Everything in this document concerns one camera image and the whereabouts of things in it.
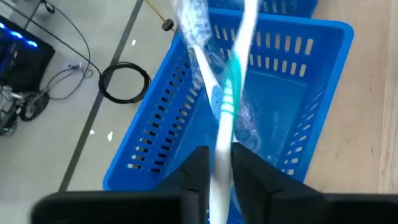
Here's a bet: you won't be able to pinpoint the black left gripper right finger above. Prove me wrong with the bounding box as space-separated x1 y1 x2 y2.
231 142 325 224

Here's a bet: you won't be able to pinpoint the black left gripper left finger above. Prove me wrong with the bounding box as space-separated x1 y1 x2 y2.
155 145 211 224

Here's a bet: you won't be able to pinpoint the white teal toothbrush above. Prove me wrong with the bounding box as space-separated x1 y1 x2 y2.
208 0 260 224

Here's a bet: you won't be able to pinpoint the white blue toothbrush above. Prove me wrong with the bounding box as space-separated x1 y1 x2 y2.
170 0 264 154

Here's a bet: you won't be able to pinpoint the blue slotted plastic basket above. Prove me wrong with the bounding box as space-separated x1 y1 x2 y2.
206 0 320 19
103 7 355 224

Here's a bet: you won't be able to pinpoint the black round floor puck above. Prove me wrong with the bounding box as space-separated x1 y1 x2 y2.
161 18 175 32

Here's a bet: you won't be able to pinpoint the black computer blue lights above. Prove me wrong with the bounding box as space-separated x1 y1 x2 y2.
0 14 57 93

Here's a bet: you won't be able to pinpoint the coiled black cable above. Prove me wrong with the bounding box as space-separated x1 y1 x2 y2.
98 61 152 105

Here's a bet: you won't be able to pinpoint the long yellow cable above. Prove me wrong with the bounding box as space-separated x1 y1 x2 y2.
144 0 168 24

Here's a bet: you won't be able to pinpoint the long black hanging cable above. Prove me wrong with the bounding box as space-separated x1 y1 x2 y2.
39 0 104 77

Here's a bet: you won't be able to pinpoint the black cable bundle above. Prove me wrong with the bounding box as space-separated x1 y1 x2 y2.
0 83 51 136

